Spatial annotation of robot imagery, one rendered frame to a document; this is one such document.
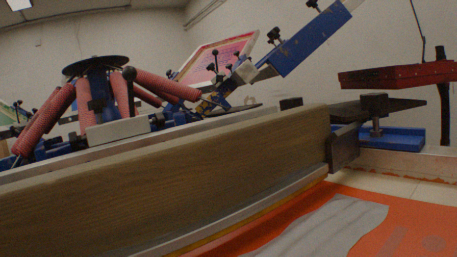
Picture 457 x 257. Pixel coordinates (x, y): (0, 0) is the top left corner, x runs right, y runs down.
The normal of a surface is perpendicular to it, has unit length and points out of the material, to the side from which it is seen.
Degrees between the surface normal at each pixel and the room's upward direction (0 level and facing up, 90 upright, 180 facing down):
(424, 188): 0
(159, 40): 90
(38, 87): 90
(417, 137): 0
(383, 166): 90
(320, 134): 90
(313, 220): 30
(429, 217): 0
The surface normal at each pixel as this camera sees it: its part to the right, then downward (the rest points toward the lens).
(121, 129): 0.53, 0.04
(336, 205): 0.06, -0.78
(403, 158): -0.83, 0.22
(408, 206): -0.17, -0.97
